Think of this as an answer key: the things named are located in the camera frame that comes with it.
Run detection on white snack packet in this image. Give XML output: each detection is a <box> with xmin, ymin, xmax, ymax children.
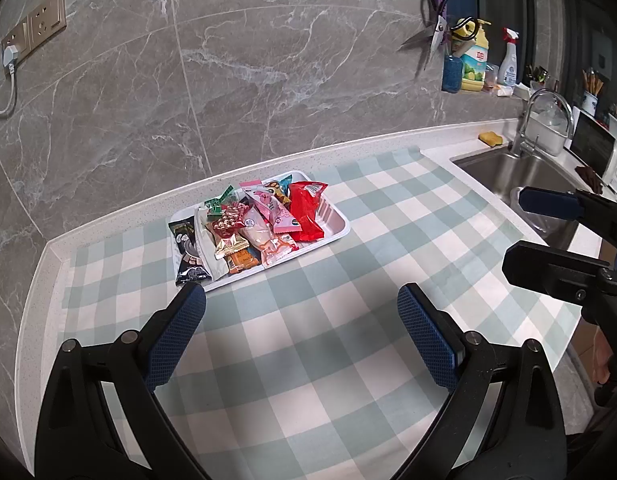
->
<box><xmin>194</xmin><ymin>207</ymin><xmax>230</xmax><ymax>281</ymax></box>

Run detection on red snack packet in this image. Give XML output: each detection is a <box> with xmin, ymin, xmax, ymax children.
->
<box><xmin>287</xmin><ymin>181</ymin><xmax>329</xmax><ymax>242</ymax></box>

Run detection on person's right hand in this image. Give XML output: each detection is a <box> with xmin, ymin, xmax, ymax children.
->
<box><xmin>591</xmin><ymin>330</ymin><xmax>614</xmax><ymax>386</ymax></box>

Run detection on red heart pattern packet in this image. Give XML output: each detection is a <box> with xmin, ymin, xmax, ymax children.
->
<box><xmin>211</xmin><ymin>199</ymin><xmax>249</xmax><ymax>241</ymax></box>

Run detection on green snack packet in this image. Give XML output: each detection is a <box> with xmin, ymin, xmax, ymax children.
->
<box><xmin>204</xmin><ymin>186</ymin><xmax>239</xmax><ymax>211</ymax></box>

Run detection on person's dark clothing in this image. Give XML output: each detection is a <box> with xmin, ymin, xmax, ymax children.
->
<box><xmin>565</xmin><ymin>400</ymin><xmax>617</xmax><ymax>480</ymax></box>

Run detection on blue white chopstick holder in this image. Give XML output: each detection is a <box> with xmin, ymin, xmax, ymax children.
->
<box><xmin>581</xmin><ymin>70</ymin><xmax>601</xmax><ymax>113</ymax></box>

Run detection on white plug with cable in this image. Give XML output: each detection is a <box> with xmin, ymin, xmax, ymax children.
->
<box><xmin>0</xmin><ymin>45</ymin><xmax>20</xmax><ymax>116</ymax></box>

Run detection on black snack packet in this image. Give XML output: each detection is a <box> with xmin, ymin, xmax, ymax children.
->
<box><xmin>169</xmin><ymin>217</ymin><xmax>212</xmax><ymax>287</ymax></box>

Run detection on yellow dish soap bottle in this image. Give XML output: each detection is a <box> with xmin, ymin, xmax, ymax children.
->
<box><xmin>461</xmin><ymin>19</ymin><xmax>491</xmax><ymax>93</ymax></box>

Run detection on black handled scissors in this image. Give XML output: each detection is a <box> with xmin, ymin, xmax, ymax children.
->
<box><xmin>451</xmin><ymin>16</ymin><xmax>480</xmax><ymax>58</ymax></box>

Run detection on white spray bottle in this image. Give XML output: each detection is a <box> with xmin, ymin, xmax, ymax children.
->
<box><xmin>498</xmin><ymin>27</ymin><xmax>520</xmax><ymax>88</ymax></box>

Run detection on pink snack packet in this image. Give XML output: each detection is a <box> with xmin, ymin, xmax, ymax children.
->
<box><xmin>240</xmin><ymin>180</ymin><xmax>296</xmax><ymax>236</ymax></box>

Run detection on dark brown cloth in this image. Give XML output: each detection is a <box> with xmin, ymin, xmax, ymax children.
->
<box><xmin>577</xmin><ymin>165</ymin><xmax>604</xmax><ymax>193</ymax></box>

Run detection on blue cup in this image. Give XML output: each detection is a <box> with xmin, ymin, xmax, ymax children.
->
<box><xmin>442</xmin><ymin>54</ymin><xmax>464</xmax><ymax>93</ymax></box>

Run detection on steel sink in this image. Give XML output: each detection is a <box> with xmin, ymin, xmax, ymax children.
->
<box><xmin>451</xmin><ymin>150</ymin><xmax>589</xmax><ymax>251</ymax></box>

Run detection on gold bread packet red label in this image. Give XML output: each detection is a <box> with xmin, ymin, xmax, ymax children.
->
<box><xmin>213</xmin><ymin>232</ymin><xmax>250</xmax><ymax>261</ymax></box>

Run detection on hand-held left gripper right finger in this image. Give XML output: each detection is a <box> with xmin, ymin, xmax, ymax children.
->
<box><xmin>391</xmin><ymin>282</ymin><xmax>569</xmax><ymax>480</ymax></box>

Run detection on hanging scissors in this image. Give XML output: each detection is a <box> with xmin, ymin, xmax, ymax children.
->
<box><xmin>422</xmin><ymin>0</ymin><xmax>451</xmax><ymax>72</ymax></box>

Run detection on orange snack packet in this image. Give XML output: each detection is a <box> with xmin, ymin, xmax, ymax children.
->
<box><xmin>226</xmin><ymin>250</ymin><xmax>263</xmax><ymax>276</ymax></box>

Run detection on white dish basket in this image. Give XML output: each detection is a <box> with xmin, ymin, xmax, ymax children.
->
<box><xmin>525</xmin><ymin>107</ymin><xmax>569</xmax><ymax>157</ymax></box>

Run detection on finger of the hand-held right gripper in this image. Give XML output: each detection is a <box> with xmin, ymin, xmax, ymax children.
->
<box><xmin>501</xmin><ymin>240</ymin><xmax>617</xmax><ymax>306</ymax></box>
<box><xmin>518</xmin><ymin>186</ymin><xmax>617</xmax><ymax>241</ymax></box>

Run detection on clear bun packet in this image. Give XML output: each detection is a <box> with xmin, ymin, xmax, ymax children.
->
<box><xmin>236</xmin><ymin>205</ymin><xmax>274</xmax><ymax>253</ymax></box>

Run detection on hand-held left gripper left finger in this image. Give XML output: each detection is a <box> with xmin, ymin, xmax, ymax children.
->
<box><xmin>34</xmin><ymin>281</ymin><xmax>212</xmax><ymax>480</ymax></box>

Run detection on steel faucet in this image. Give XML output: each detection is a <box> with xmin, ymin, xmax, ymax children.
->
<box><xmin>508</xmin><ymin>89</ymin><xmax>575</xmax><ymax>158</ymax></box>

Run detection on white microwave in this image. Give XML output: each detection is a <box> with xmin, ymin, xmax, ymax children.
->
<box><xmin>568</xmin><ymin>110</ymin><xmax>617</xmax><ymax>193</ymax></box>

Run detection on gold wall socket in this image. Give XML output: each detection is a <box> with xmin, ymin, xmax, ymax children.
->
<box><xmin>1</xmin><ymin>0</ymin><xmax>68</xmax><ymax>63</ymax></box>

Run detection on white plastic tray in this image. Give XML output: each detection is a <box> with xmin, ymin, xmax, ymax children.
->
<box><xmin>169</xmin><ymin>170</ymin><xmax>351</xmax><ymax>292</ymax></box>

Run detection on panda print snack packet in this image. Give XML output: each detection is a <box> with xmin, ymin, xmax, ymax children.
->
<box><xmin>266</xmin><ymin>174</ymin><xmax>295</xmax><ymax>206</ymax></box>

